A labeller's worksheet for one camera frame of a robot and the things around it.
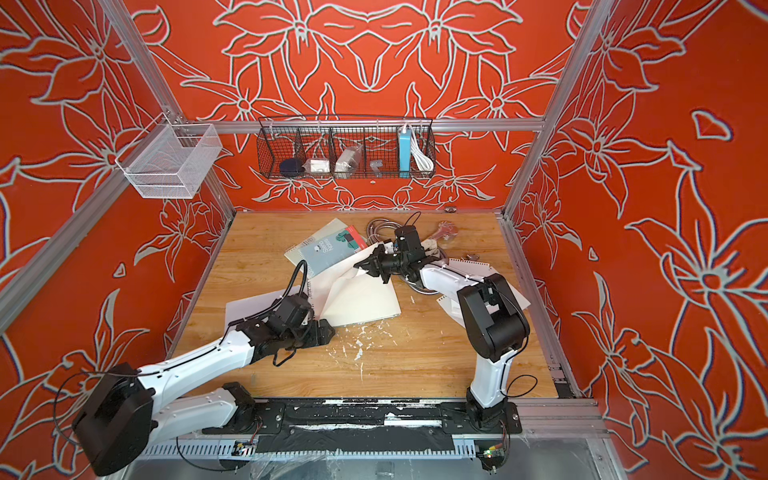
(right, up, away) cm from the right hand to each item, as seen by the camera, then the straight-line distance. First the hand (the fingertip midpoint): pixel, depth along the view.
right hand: (349, 265), depth 82 cm
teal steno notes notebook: (-9, +4, +24) cm, 26 cm away
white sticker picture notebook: (-3, -10, +8) cm, 13 cm away
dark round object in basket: (-21, +31, +15) cm, 41 cm away
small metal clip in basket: (+7, +32, +15) cm, 37 cm away
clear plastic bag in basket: (-2, +32, +9) cm, 33 cm away
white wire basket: (-56, +31, +10) cm, 65 cm away
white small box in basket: (-10, +29, +4) cm, 31 cm away
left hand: (-7, -20, +2) cm, 21 cm away
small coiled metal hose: (+8, +14, +32) cm, 36 cm away
